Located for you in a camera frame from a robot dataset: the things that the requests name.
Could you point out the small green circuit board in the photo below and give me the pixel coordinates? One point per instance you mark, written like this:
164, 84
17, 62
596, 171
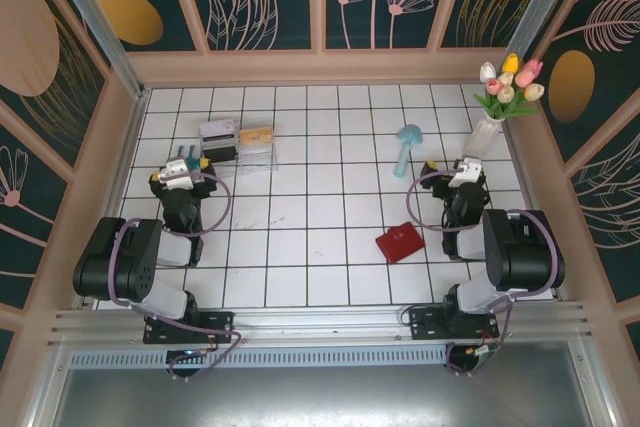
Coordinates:
485, 351

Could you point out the clear acrylic organizer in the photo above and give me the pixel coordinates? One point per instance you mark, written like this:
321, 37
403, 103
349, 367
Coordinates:
260, 159

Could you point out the aluminium corner post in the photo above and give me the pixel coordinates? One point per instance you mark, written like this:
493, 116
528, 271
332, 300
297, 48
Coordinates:
532, 7
107, 42

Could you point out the aluminium side rail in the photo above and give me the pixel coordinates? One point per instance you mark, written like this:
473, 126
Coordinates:
130, 147

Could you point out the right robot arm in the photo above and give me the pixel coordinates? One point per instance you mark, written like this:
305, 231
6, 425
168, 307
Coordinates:
520, 252

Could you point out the white and black small box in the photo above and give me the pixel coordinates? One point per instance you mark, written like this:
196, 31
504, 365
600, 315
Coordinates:
218, 130

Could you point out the aluminium mounting rail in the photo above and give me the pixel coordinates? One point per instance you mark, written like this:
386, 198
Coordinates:
320, 319

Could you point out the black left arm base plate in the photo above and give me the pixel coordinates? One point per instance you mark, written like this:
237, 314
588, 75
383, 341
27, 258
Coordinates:
215, 324

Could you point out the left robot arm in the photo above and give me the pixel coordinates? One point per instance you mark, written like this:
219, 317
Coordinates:
115, 257

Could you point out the teal toy garden fork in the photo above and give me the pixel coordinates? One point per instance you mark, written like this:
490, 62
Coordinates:
191, 159

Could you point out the white ribbed vase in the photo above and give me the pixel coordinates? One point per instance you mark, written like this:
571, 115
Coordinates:
480, 139

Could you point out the artificial tulip bouquet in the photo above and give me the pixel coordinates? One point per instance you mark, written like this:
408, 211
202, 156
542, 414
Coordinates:
510, 92

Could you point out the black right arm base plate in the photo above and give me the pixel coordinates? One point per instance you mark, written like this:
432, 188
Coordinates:
425, 324

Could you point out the teal mushroom toy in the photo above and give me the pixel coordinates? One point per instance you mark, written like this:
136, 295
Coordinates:
401, 162

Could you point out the black card box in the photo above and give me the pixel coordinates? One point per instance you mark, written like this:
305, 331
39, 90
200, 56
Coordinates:
221, 152

